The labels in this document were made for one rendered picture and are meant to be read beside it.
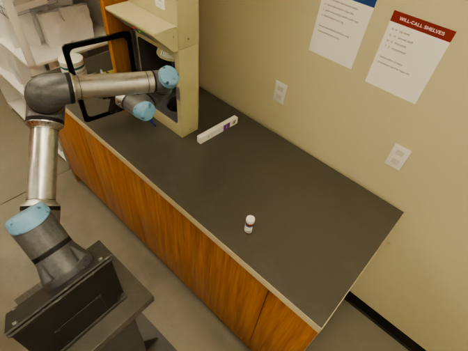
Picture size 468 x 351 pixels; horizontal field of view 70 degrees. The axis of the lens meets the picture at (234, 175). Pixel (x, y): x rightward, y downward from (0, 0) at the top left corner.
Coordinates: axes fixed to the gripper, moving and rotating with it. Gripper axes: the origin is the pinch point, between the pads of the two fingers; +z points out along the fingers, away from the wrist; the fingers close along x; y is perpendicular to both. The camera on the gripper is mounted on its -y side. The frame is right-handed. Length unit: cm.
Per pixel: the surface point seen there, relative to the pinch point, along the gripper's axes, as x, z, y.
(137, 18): -22.7, -10.0, 21.7
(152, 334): 46, -58, -121
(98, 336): 63, -71, -27
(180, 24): -30.5, -25.7, 21.4
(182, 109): -26.2, -26.3, -18.4
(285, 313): 14, -114, -47
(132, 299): 48, -70, -28
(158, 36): -19.4, -24.6, 20.9
